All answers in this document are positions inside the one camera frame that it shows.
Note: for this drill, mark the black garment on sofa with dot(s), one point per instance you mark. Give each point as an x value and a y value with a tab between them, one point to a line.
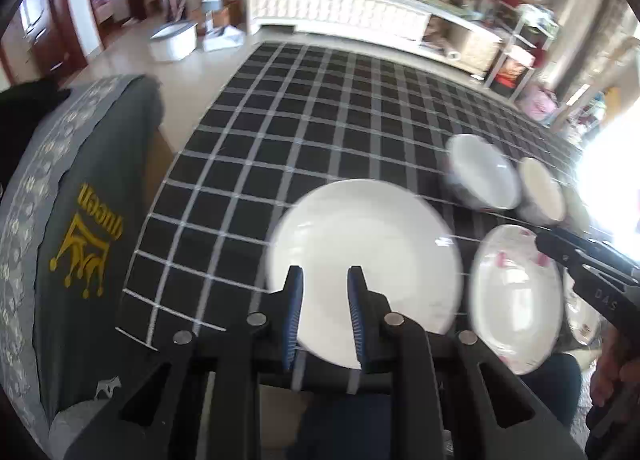
23	107

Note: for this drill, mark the white bowl bluish tint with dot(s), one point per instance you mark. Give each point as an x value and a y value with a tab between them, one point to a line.
479	175

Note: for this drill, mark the white cream bowl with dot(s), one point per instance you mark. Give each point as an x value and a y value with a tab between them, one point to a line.
543	202

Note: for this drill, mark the plain white plate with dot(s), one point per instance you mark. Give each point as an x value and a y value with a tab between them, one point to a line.
402	245

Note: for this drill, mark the pink plastic bag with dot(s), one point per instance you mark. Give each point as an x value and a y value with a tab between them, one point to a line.
538	104

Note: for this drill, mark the white metal shelf rack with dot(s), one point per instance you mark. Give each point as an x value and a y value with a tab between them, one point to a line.
527	32

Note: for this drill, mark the white dustpan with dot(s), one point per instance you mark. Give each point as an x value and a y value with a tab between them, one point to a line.
227	37

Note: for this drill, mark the pink floral white plate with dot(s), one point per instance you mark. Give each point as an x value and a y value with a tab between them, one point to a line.
515	298

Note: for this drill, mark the white plate colourful decals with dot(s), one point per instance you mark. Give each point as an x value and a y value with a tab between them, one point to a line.
583	321

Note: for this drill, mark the person's right hand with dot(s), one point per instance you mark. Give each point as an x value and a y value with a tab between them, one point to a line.
611	368

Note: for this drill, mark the grey sofa cover with crown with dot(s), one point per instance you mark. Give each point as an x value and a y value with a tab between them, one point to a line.
71	215

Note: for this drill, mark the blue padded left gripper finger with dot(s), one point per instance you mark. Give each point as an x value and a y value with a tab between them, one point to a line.
274	326

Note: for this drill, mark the white mop bucket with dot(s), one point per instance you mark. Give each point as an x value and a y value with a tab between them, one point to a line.
173	42

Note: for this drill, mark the paper towel roll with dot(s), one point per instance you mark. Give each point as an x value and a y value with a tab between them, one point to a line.
448	52

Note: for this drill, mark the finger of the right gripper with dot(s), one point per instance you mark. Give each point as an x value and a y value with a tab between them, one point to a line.
565	247

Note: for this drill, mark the dark red wooden door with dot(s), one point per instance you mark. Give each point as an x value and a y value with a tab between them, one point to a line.
54	41

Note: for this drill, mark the black white checkered tablecloth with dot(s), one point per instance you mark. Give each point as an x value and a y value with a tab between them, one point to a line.
294	118

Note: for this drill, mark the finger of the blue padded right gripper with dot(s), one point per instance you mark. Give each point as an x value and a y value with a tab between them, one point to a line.
373	324

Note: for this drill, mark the white tufted TV cabinet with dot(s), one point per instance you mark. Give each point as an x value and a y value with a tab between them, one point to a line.
405	25

